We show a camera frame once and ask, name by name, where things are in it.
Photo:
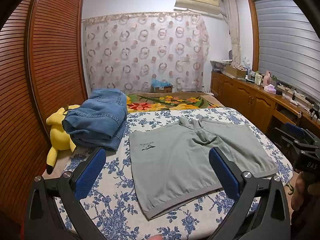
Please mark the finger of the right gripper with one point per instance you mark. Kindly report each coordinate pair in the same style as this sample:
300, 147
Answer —
293, 147
290, 131

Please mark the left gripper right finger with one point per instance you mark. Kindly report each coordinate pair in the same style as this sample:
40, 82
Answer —
260, 209

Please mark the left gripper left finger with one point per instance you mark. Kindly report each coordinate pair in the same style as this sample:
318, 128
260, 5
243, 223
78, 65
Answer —
43, 220

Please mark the grey-green shorts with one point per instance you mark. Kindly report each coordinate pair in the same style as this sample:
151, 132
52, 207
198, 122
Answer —
170, 165

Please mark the person's right hand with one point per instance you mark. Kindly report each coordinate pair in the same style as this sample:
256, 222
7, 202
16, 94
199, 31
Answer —
300, 190

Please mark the wooden sideboard cabinet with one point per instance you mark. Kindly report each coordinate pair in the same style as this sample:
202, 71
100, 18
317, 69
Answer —
266, 111

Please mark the pink item on sideboard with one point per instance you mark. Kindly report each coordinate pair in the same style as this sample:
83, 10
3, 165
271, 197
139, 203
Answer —
270, 89

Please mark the blue floral bed sheet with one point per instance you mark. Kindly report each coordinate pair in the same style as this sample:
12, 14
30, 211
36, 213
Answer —
112, 202

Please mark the yellow plush toy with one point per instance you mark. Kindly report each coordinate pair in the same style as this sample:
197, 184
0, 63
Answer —
60, 140

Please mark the cardboard box on sideboard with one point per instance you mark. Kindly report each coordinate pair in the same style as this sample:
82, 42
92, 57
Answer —
236, 72

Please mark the grey window blind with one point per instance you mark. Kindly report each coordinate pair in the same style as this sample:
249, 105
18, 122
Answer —
288, 45

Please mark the folded blue jeans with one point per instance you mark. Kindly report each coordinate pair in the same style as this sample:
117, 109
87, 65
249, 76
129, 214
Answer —
100, 121

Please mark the colourful flower blanket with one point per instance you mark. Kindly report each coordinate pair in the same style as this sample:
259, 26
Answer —
153, 102

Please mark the cardboard box with blue bag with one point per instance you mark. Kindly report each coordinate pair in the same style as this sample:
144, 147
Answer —
160, 86

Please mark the beige side curtain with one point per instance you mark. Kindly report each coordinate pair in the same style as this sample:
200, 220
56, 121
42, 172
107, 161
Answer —
234, 30

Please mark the brown louvered wardrobe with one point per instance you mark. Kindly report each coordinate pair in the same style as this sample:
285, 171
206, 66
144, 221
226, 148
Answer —
41, 71

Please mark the beige air conditioner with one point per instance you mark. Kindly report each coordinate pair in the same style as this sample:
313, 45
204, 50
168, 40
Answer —
208, 6

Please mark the circle patterned curtain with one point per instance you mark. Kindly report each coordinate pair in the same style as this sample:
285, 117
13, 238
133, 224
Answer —
127, 51

